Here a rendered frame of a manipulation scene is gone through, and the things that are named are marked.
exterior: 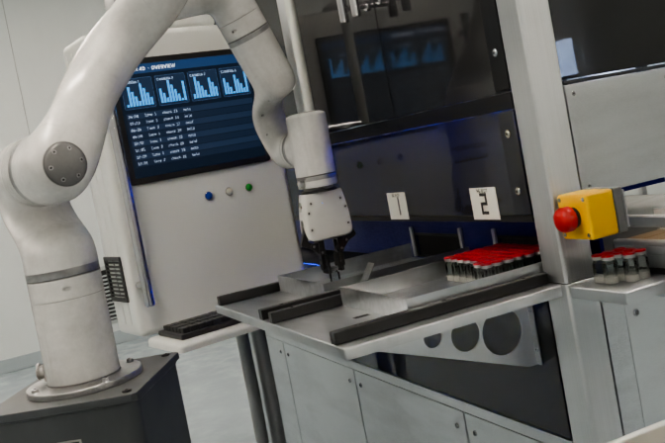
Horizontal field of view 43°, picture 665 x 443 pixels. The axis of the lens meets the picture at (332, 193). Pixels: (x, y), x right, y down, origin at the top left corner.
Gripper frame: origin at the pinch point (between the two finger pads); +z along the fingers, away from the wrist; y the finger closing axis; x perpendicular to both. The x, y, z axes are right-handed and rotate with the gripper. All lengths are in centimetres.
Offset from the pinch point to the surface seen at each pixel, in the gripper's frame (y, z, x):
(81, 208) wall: 15, -14, 506
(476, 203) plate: 18.7, -8.5, -29.0
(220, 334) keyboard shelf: -19.9, 13.9, 25.6
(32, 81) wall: -3, -113, 506
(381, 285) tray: 1.3, 3.9, -18.9
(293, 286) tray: -7.1, 4.0, 6.5
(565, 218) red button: 16, -6, -58
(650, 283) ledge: 25, 6, -64
